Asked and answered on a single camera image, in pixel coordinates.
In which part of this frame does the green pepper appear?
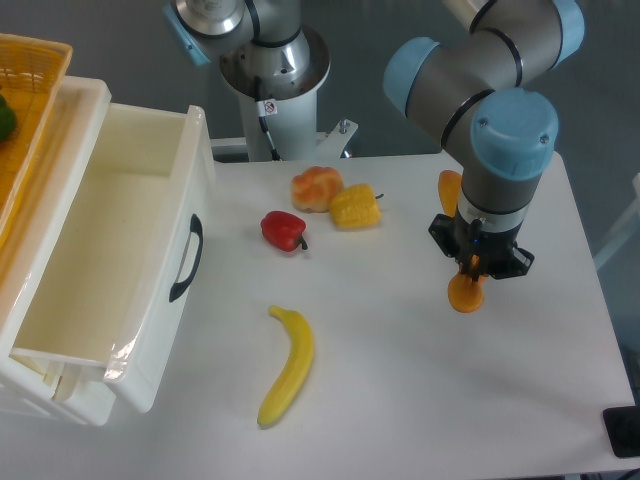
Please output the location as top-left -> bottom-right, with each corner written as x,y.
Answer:
0,95 -> 17,142

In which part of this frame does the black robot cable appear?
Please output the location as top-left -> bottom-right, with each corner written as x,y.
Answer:
252,74 -> 282,162

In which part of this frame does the white drawer cabinet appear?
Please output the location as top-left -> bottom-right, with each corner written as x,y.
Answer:
1,76 -> 115,426

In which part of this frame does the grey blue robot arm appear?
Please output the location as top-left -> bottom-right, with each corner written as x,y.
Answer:
164,1 -> 585,283

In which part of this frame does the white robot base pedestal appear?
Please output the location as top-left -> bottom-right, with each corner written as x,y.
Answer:
219,25 -> 358,163

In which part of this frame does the red bell pepper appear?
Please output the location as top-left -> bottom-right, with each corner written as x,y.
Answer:
260,211 -> 308,253

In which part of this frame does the yellow bell pepper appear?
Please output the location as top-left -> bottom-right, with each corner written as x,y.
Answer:
329,183 -> 383,230

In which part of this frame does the white frame at right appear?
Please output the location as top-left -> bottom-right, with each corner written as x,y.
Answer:
593,174 -> 639,271

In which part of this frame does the open white upper drawer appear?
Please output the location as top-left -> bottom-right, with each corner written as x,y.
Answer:
13,104 -> 214,412

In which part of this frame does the yellow plastic basket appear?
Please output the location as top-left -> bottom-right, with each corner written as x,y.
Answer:
1,33 -> 73,242

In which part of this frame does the round orange bread bun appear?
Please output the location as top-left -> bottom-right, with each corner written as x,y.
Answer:
290,166 -> 344,213

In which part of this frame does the yellow banana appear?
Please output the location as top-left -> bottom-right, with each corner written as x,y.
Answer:
257,305 -> 315,428

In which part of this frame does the black drawer handle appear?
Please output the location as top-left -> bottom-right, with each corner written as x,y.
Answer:
168,214 -> 204,303

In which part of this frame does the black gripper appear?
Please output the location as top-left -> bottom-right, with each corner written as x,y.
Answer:
428,213 -> 535,285

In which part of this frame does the black device at edge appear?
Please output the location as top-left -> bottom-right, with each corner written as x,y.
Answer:
602,406 -> 639,458

